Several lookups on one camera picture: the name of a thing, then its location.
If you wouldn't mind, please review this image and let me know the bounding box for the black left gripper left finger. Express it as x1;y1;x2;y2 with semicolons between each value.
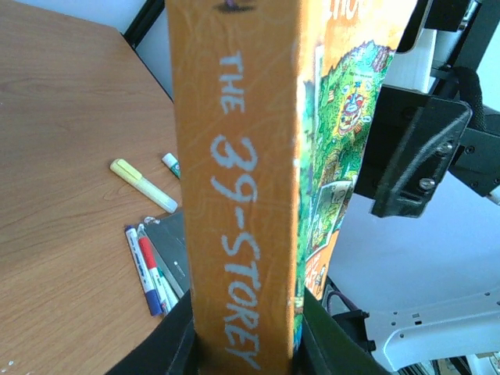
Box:
107;292;195;375

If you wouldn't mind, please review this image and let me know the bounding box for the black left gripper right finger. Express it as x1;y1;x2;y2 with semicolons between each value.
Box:
292;291;387;375

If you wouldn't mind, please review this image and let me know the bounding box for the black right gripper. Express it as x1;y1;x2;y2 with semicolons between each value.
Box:
355;86;499;218

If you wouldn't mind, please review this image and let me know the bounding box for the green cap whiteboard marker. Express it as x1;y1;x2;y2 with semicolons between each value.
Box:
157;268;179;311

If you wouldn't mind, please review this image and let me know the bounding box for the purple cap whiteboard marker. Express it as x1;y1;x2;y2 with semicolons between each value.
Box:
124;226;163;316

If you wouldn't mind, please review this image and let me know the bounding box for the red cap whiteboard marker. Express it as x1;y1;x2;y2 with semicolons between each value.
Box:
138;234;171;316

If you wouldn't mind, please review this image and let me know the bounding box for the dark blue Wuthering Heights book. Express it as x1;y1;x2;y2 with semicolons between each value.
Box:
144;209;191;298

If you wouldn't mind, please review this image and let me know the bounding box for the orange Treehouse book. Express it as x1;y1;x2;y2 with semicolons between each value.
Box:
166;1;416;374

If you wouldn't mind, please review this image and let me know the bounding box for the yellow highlighter pen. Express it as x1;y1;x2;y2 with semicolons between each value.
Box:
109;159;178;213

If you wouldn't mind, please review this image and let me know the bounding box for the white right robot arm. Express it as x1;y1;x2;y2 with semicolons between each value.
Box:
330;87;499;370

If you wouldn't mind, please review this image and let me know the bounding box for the white glue stick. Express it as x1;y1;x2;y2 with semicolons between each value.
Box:
162;152;180;179

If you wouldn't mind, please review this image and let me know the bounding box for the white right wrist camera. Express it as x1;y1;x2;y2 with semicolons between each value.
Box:
384;29;437;93

